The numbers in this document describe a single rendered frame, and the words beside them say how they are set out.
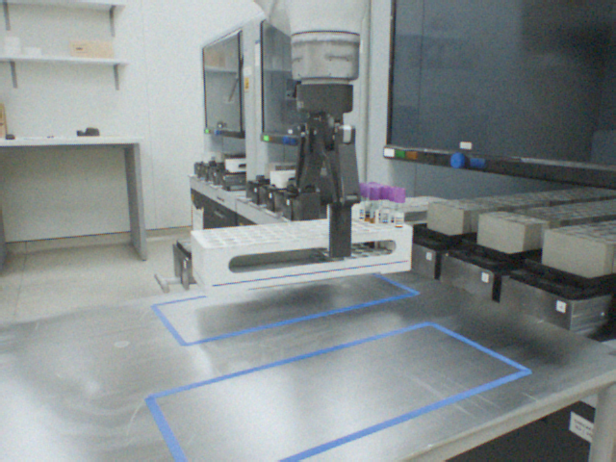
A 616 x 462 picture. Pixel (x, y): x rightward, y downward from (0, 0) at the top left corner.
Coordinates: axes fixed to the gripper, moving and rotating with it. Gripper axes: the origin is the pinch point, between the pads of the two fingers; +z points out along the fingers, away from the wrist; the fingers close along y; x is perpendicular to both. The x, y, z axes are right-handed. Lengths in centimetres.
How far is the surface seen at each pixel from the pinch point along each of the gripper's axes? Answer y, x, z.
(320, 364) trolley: 20.6, -9.4, 8.7
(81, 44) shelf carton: -359, -31, -64
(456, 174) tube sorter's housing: -47, 60, -1
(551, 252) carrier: 3.8, 39.9, 6.0
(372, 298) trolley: 5.8, 4.9, 8.7
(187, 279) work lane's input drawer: -29.3, -14.9, 14.2
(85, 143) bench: -315, -34, 4
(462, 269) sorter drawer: -8.1, 31.6, 11.3
